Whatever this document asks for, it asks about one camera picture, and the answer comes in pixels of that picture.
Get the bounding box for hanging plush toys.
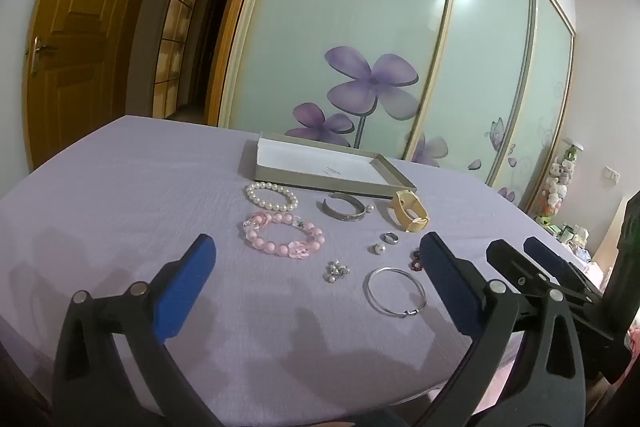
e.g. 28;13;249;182
537;139;583;220

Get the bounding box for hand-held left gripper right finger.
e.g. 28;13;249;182
419;232;586;427

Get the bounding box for silver bead cluster brooch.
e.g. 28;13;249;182
322;259;351;284

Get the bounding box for brass door handle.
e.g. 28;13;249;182
25;36;58;75

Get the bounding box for white pearl bracelet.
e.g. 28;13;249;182
244;182;299;214

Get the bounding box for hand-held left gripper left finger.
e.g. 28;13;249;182
50;234;223;427

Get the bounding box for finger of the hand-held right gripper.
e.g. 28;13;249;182
523;237;604;304
486;241;615;339

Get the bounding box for grey shallow cardboard box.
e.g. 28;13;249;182
241;133;417;199

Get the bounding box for silver cuff bangle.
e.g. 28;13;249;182
318;192;368;223

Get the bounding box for cluttered side shelf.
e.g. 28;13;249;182
550;219;603;265

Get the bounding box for wooden panel door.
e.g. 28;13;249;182
25;0;163;170

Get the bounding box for gold band bracelet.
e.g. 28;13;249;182
384;189;431;234

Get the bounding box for pink bead bracelet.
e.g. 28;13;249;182
242;210;325;262

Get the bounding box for thin silver wire bangle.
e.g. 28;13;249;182
363;267;427;318

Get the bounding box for lilac tablecloth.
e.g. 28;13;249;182
0;114;601;427

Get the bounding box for frosted lattice hallway door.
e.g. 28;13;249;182
152;0;201;120

